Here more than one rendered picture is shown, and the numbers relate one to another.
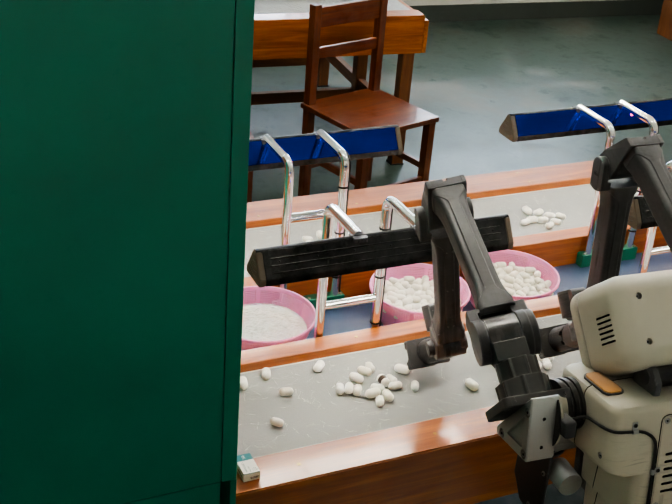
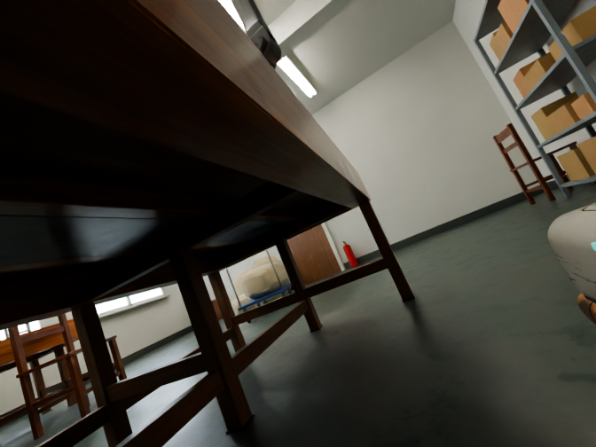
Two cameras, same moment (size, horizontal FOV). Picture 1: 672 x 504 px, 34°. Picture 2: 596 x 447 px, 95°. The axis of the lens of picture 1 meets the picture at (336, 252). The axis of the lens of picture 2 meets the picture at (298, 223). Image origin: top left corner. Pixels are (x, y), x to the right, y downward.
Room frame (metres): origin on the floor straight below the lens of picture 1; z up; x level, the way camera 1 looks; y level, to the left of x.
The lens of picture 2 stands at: (1.65, -0.01, 0.39)
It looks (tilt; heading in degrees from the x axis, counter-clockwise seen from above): 8 degrees up; 315
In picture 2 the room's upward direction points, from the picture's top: 23 degrees counter-clockwise
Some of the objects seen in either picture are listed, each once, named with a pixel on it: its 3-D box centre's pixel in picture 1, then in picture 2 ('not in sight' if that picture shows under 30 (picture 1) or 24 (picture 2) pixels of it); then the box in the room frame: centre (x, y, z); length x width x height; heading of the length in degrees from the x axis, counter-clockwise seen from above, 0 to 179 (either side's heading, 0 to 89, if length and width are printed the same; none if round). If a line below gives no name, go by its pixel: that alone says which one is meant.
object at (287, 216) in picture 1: (300, 222); not in sight; (2.60, 0.10, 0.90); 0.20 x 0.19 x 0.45; 116
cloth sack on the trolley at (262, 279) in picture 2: not in sight; (265, 278); (4.86, -2.22, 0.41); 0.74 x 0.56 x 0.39; 113
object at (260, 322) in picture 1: (261, 332); not in sight; (2.34, 0.17, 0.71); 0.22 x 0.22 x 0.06
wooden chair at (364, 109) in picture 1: (369, 111); (71, 354); (4.63, -0.10, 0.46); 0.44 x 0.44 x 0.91; 42
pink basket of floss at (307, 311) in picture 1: (262, 328); not in sight; (2.34, 0.17, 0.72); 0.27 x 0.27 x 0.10
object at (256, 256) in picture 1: (386, 245); not in sight; (2.16, -0.11, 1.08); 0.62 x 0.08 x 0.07; 116
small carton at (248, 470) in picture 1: (246, 467); not in sight; (1.74, 0.14, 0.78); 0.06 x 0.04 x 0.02; 26
